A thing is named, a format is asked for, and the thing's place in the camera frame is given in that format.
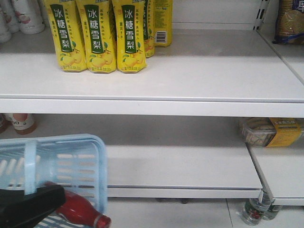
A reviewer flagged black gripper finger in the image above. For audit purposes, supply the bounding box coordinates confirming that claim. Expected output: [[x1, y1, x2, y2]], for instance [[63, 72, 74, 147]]
[[0, 185, 66, 228]]

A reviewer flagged red coca-cola aluminium bottle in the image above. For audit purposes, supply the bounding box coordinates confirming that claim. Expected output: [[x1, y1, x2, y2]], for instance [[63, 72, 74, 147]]
[[55, 190, 112, 228]]

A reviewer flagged light blue plastic basket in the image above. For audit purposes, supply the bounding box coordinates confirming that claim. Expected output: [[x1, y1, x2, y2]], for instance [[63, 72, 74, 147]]
[[0, 134, 107, 228]]

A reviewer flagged orange C100 juice bottle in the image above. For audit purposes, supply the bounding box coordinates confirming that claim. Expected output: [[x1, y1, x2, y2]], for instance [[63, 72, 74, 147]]
[[3, 113, 37, 135]]

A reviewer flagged white metal shelving unit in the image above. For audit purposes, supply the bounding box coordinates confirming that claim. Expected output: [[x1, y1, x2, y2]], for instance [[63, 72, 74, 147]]
[[0, 0, 304, 198]]

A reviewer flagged white peach drink bottle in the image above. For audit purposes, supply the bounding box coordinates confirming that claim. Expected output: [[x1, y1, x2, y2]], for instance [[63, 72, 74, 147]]
[[0, 0, 19, 33], [11, 0, 45, 35]]

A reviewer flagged clear water bottle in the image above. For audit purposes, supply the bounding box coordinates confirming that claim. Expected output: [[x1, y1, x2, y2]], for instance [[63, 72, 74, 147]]
[[241, 199, 271, 226], [262, 205, 283, 221]]

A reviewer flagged clear box of snacks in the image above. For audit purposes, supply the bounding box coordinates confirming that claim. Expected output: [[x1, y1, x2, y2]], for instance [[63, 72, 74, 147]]
[[238, 117, 304, 147]]

